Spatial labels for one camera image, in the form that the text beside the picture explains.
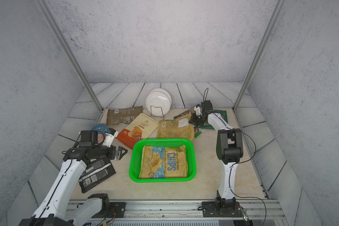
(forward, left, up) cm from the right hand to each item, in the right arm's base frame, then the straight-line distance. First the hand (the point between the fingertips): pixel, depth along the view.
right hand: (189, 120), depth 99 cm
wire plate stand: (+11, +24, +2) cm, 27 cm away
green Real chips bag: (-17, -7, +16) cm, 24 cm away
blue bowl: (-1, +65, -7) cm, 66 cm away
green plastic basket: (-23, +34, -4) cm, 41 cm away
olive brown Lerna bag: (+13, +55, -9) cm, 58 cm away
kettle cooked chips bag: (-27, +17, -7) cm, 33 cm away
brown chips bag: (+18, -4, -9) cm, 21 cm away
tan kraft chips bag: (-2, +8, -7) cm, 11 cm away
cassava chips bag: (0, +37, -9) cm, 38 cm away
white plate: (+15, +23, +3) cm, 28 cm away
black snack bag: (-32, +57, -9) cm, 66 cm away
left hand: (-26, +39, +7) cm, 47 cm away
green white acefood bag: (-2, -6, -11) cm, 13 cm away
